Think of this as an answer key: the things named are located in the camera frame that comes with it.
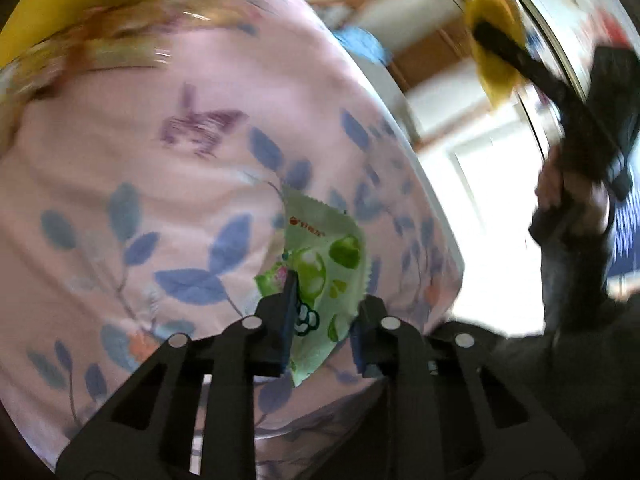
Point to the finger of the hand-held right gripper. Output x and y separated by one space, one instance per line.
525 65

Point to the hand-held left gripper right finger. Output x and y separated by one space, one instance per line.
357 335

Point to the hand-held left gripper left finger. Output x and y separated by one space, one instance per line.
289 310

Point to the long yellow bar packet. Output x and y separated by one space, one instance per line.
495 35

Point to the green candy packet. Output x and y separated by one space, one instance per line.
320 260

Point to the pile of assorted snack packets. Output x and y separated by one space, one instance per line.
85 55

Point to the person's right forearm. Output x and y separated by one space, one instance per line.
585 285

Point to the person's right hand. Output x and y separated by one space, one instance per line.
575 200

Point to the blue cloth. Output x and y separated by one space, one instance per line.
362 45

